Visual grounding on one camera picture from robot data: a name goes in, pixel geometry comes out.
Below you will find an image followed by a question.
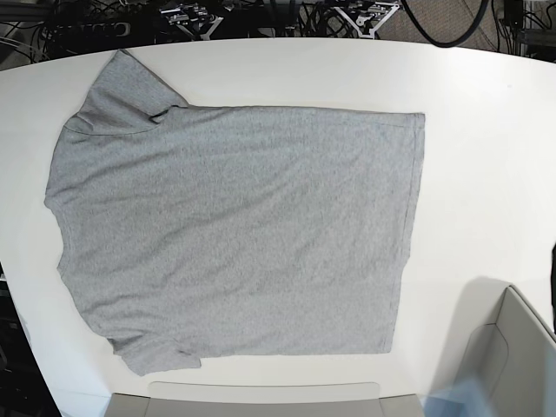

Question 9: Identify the grey T-shirt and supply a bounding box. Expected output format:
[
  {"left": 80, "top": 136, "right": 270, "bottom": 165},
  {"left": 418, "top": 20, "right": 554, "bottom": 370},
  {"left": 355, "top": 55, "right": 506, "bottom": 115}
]
[{"left": 44, "top": 51, "right": 425, "bottom": 375}]

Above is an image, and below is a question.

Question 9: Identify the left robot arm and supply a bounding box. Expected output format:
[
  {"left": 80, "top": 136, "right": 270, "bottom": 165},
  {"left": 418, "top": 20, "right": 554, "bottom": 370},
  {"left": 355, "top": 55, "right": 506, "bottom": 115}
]
[{"left": 332, "top": 1, "right": 401, "bottom": 40}]

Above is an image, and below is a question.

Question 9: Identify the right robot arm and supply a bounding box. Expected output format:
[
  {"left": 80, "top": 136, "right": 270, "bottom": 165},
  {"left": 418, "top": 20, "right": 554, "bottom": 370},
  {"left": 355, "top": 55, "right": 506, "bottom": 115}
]
[{"left": 159, "top": 2, "right": 223, "bottom": 41}]

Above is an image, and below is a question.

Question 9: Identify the grey bin right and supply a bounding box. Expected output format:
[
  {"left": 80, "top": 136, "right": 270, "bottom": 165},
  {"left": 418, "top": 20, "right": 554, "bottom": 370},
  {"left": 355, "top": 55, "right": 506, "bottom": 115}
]
[{"left": 457, "top": 286, "right": 555, "bottom": 416}]

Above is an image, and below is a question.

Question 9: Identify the blue cloth in corner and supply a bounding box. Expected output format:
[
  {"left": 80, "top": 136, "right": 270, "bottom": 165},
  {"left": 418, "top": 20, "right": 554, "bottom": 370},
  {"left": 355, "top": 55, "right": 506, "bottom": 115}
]
[{"left": 421, "top": 378, "right": 493, "bottom": 417}]

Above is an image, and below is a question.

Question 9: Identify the thick black hose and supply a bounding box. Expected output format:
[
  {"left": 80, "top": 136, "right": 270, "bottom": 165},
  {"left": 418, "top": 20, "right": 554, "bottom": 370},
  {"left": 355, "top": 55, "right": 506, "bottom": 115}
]
[{"left": 399, "top": 0, "right": 490, "bottom": 49}]

